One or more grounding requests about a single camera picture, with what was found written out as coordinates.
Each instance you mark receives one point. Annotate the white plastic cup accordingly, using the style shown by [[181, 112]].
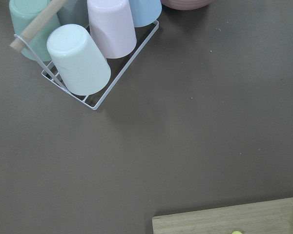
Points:
[[81, 65]]

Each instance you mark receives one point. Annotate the pink plastic cup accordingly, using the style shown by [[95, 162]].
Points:
[[111, 27]]

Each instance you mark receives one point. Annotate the blue plastic cup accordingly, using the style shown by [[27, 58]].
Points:
[[145, 12]]

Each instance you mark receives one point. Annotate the pink bowl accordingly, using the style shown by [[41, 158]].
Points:
[[186, 4]]

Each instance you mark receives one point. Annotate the grey plastic cup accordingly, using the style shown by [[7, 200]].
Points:
[[74, 12]]

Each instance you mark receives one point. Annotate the wooden cutting board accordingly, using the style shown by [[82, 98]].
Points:
[[269, 217]]

